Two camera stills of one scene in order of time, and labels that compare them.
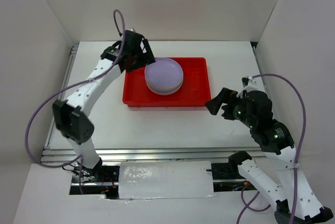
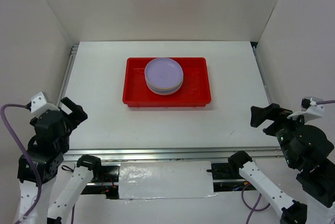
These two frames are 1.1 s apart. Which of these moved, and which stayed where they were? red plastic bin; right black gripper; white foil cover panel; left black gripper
Moved: right black gripper; left black gripper
Stayed: white foil cover panel; red plastic bin
